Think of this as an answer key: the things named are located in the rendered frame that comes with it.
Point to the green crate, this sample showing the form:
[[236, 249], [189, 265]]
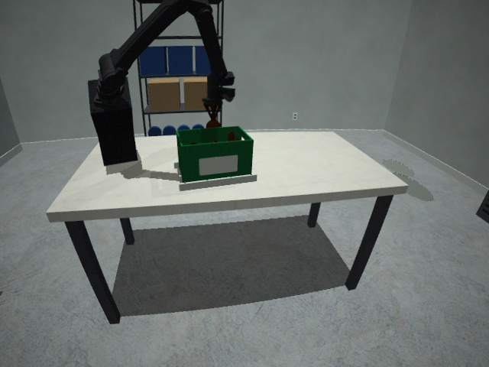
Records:
[[207, 160]]

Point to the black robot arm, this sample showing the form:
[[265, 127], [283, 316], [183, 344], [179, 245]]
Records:
[[115, 65]]

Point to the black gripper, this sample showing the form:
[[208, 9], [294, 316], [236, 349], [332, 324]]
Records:
[[213, 103]]

